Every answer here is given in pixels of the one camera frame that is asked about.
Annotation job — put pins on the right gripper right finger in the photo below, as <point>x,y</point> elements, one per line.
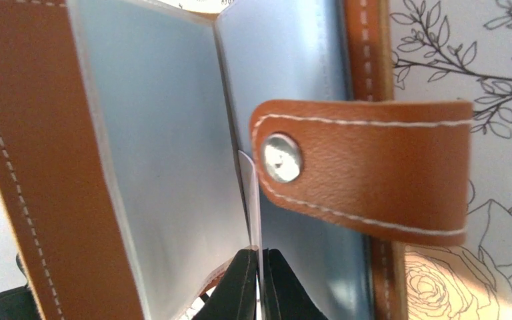
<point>284,297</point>

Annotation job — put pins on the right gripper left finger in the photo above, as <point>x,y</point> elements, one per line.
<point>234,297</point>

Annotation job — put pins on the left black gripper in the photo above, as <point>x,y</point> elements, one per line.
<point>18,304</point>

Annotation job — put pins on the brown leather card holder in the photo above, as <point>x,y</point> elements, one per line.
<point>120,126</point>

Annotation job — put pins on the floral patterned table mat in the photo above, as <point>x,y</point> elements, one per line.
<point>463,49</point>

